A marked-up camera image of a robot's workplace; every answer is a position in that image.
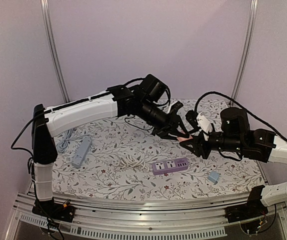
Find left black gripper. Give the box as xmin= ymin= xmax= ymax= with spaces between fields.
xmin=138 ymin=99 xmax=191 ymax=142

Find pink plug adapter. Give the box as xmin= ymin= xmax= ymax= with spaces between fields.
xmin=177 ymin=135 xmax=193 ymax=143

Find purple power strip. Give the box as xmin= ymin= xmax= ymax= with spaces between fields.
xmin=152 ymin=157 xmax=189 ymax=176

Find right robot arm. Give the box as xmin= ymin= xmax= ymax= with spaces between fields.
xmin=180 ymin=107 xmax=287 ymax=218

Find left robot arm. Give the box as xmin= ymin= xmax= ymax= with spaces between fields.
xmin=31 ymin=74 xmax=190 ymax=217

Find light blue plug adapter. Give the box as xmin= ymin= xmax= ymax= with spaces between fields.
xmin=207 ymin=171 xmax=220 ymax=185

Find floral patterned table mat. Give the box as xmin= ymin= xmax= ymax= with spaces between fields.
xmin=32 ymin=98 xmax=268 ymax=201

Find light blue power strip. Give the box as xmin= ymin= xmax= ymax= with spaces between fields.
xmin=71 ymin=136 xmax=92 ymax=169

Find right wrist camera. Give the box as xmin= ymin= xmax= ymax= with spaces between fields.
xmin=185 ymin=110 xmax=214 ymax=140

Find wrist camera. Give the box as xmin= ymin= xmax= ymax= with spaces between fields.
xmin=165 ymin=101 xmax=183 ymax=115
xmin=185 ymin=110 xmax=214 ymax=140

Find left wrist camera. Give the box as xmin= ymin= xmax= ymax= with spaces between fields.
xmin=165 ymin=101 xmax=183 ymax=115

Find white coiled power cord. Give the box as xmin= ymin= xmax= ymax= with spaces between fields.
xmin=112 ymin=154 xmax=150 ymax=173

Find aluminium front rail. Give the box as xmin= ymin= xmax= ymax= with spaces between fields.
xmin=4 ymin=192 xmax=287 ymax=240

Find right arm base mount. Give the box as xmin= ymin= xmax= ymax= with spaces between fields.
xmin=224 ymin=200 xmax=268 ymax=223

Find light blue coiled cord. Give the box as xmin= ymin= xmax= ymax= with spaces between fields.
xmin=55 ymin=128 xmax=84 ymax=155

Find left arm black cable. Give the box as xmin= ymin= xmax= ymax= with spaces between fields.
xmin=9 ymin=77 xmax=149 ymax=153

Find right aluminium frame post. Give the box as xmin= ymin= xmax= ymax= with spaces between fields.
xmin=230 ymin=0 xmax=259 ymax=100

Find aluminium frame post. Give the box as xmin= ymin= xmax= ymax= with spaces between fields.
xmin=40 ymin=0 xmax=70 ymax=103
xmin=230 ymin=0 xmax=259 ymax=100

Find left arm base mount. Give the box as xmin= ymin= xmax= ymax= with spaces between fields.
xmin=32 ymin=197 xmax=76 ymax=223

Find left aluminium frame post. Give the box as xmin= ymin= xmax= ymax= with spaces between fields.
xmin=40 ymin=0 xmax=70 ymax=103

